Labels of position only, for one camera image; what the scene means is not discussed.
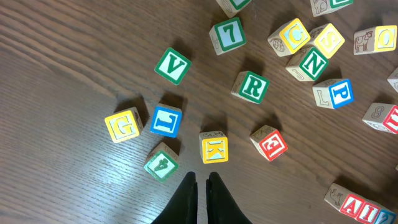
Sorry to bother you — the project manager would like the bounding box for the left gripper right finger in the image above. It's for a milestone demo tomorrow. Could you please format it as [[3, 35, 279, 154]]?
[[206, 172, 252, 224]]

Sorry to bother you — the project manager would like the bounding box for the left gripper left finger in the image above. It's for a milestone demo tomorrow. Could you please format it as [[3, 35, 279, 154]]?
[[152, 172, 198, 224]]

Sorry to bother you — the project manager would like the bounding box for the red A block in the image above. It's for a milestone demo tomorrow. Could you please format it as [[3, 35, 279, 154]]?
[[324, 183, 365, 218]]

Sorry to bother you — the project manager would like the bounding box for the red I block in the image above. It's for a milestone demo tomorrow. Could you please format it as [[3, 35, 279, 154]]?
[[355, 201, 381, 224]]

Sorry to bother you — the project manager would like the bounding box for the blue 2 block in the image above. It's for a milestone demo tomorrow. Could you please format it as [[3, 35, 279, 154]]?
[[374, 208, 397, 224]]

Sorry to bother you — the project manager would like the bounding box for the green 4 block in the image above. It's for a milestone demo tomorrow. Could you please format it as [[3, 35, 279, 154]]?
[[144, 142, 179, 182]]

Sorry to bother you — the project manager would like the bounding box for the yellow block lower left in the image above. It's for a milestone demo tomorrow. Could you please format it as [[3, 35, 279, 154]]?
[[199, 131, 229, 164]]

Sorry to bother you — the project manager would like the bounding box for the red E block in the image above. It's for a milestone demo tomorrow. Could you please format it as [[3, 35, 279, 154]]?
[[250, 125, 288, 162]]

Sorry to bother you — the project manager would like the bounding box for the blue L block left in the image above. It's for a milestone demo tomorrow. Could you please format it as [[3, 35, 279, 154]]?
[[150, 103, 182, 138]]

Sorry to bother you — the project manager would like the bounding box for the yellow block far left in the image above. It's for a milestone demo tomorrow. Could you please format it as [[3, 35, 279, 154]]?
[[104, 107, 144, 143]]

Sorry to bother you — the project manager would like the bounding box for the green R block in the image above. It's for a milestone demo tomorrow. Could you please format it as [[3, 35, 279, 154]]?
[[231, 71, 271, 105]]

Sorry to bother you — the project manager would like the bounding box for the green V block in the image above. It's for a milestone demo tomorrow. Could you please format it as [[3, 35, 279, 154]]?
[[154, 47, 192, 85]]

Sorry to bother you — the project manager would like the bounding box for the blue P block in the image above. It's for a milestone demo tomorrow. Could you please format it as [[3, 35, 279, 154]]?
[[312, 79, 354, 110]]

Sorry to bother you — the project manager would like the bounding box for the green N block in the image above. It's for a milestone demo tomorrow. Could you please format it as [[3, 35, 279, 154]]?
[[285, 47, 329, 82]]

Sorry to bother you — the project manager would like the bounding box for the green 7 block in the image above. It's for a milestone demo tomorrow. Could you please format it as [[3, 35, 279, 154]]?
[[209, 17, 247, 55]]

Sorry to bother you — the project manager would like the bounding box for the yellow block n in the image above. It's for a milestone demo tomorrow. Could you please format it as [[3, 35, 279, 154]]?
[[267, 18, 311, 57], [307, 23, 345, 58]]

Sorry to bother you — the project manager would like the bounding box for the red U block left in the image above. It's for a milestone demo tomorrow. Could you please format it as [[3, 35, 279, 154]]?
[[362, 103, 397, 134]]

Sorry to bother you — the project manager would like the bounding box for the yellow block upper near N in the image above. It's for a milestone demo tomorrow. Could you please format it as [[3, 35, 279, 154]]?
[[307, 23, 345, 58]]

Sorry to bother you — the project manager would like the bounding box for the green T block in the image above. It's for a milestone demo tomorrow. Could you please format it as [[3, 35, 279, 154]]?
[[216, 0, 251, 18]]

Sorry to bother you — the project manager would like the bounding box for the blue block lower pair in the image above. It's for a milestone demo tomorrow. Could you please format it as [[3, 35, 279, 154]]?
[[387, 68, 398, 92]]

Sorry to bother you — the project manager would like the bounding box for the green Z block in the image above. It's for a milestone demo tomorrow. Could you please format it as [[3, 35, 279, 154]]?
[[310, 0, 354, 17]]

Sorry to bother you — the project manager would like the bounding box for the yellow block top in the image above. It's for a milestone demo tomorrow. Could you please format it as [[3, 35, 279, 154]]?
[[353, 25, 397, 55]]

